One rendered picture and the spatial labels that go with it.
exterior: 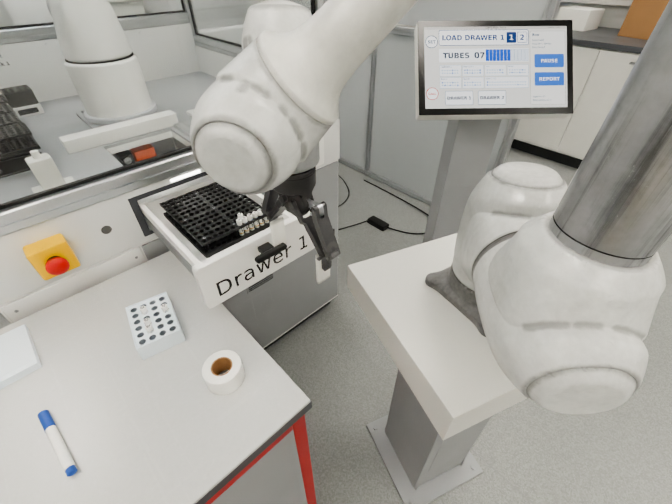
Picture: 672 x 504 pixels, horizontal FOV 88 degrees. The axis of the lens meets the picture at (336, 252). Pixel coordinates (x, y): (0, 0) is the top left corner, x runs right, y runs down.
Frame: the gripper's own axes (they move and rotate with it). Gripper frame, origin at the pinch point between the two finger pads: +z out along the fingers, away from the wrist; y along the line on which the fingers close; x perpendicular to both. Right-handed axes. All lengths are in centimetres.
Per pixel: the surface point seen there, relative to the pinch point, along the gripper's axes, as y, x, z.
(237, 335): 3.9, 15.1, 15.0
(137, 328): 17.3, 29.6, 12.1
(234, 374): -6.0, 20.9, 11.0
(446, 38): 29, -88, -24
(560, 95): -6, -108, -10
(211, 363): -1.1, 22.8, 11.0
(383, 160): 109, -165, 73
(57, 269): 35, 36, 4
